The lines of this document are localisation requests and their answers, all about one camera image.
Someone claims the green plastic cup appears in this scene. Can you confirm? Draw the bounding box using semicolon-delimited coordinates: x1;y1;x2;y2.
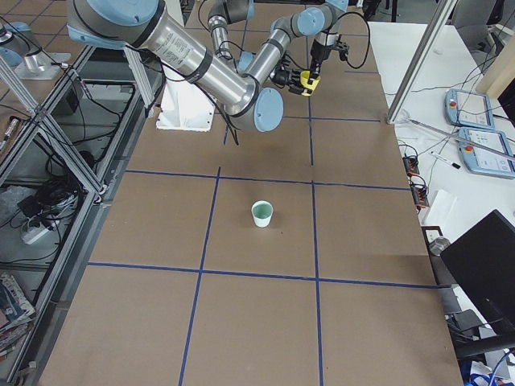
251;200;274;228

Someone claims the lower blue teach pendant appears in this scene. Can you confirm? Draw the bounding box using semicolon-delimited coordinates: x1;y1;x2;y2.
459;126;514;179

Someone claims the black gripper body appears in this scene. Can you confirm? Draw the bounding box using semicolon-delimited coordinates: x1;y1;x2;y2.
270;67;292;87
310;42;328;68

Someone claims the upper blue teach pendant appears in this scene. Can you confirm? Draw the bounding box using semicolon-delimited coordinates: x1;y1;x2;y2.
444;88;495;129

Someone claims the yellow plastic cup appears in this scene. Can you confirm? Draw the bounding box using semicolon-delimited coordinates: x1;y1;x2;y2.
299;70;321;97

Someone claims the black monitor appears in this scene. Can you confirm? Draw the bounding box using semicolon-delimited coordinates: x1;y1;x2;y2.
441;210;514;335

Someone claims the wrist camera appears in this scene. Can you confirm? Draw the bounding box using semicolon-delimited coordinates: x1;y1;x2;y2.
333;39;349;63

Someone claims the blue teach pendant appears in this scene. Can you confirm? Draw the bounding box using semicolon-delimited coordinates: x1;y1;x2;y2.
459;126;514;179
444;88;495;129

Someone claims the orange black connector strip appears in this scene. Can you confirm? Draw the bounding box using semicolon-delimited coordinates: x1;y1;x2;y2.
402;155;430;212

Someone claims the aluminium frame post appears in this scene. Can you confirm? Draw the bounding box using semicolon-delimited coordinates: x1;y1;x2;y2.
386;0;457;124

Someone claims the wooden board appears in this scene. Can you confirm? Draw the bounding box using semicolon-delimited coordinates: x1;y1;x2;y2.
476;36;515;99

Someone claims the black camera cable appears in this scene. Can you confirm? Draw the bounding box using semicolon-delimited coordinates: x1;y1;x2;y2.
325;11;371;70

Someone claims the white power strip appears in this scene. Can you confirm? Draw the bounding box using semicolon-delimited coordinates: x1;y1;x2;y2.
21;223;54;245

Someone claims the stack of books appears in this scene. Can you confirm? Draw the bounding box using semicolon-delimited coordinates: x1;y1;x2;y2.
1;271;36;356

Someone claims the black marker pen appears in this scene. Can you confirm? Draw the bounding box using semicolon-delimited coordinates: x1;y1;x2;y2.
431;151;461;170

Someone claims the white mounting pillar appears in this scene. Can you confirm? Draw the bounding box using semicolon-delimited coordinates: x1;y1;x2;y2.
156;68;215;132

